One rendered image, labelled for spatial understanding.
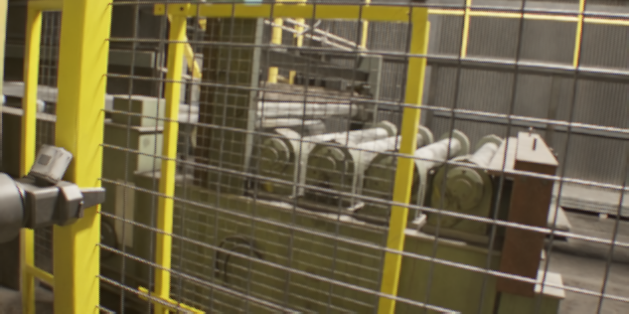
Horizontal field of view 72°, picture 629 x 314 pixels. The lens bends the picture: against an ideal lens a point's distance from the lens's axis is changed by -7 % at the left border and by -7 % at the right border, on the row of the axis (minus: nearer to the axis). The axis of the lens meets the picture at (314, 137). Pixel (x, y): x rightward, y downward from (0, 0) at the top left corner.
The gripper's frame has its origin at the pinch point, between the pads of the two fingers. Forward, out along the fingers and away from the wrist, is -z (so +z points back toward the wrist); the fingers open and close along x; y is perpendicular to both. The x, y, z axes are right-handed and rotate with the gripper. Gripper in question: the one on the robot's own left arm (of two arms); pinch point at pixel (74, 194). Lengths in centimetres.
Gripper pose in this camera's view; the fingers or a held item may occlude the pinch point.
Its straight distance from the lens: 74.8
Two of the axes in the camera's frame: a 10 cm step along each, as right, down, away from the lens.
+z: -4.2, 0.5, -9.1
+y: 1.0, -9.9, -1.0
